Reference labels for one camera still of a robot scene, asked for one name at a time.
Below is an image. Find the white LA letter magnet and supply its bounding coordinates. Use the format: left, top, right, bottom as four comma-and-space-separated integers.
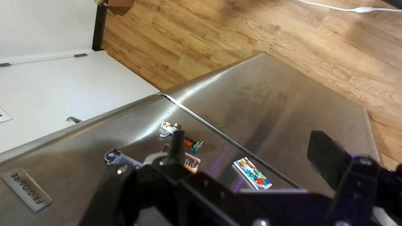
183, 154, 201, 174

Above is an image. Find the white door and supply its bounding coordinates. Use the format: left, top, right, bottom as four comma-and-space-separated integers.
0, 0, 157, 152

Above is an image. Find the white floor cable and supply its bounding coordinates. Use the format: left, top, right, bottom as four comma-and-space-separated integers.
297, 0, 402, 15

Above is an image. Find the Frigidaire brand plate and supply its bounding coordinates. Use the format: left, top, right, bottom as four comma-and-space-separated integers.
1, 169, 52, 214

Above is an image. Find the colourful rectangular fridge magnet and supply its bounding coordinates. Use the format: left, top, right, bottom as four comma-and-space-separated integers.
233, 157, 272, 190

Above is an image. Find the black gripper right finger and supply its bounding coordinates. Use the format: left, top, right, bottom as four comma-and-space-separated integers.
307, 131, 350, 190

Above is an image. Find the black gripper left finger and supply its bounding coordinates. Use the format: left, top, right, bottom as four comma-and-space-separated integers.
169, 131, 184, 164

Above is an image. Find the stainless steel refrigerator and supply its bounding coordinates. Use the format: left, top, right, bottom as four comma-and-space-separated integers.
0, 54, 378, 226

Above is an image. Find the green turtle magnet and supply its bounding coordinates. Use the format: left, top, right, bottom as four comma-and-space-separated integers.
159, 122, 180, 139

